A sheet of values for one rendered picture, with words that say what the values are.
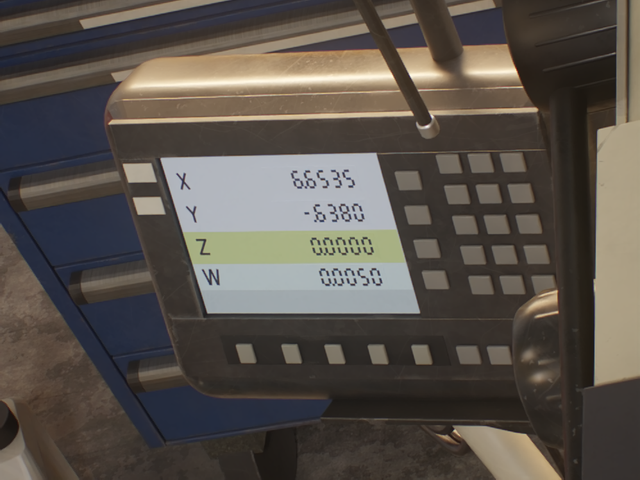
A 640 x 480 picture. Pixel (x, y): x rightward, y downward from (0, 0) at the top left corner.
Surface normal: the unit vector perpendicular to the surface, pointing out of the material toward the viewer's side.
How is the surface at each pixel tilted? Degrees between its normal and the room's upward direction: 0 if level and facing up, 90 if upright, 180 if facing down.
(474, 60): 20
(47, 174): 0
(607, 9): 41
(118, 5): 56
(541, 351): 27
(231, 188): 71
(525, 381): 48
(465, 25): 90
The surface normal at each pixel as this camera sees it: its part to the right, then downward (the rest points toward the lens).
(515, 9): -0.73, -0.14
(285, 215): -0.40, 0.50
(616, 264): -0.36, -0.65
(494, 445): -0.18, 0.17
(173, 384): -0.11, 0.75
